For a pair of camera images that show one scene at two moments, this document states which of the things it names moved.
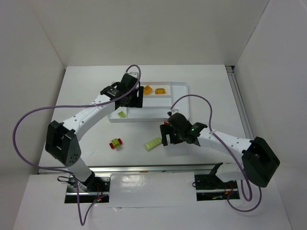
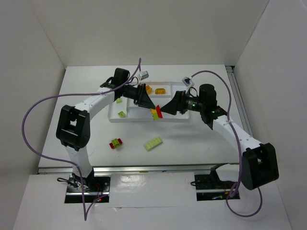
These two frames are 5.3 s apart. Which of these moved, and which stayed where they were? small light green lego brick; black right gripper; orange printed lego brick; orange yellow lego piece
Moved: black right gripper
Stayed: small light green lego brick; orange yellow lego piece; orange printed lego brick
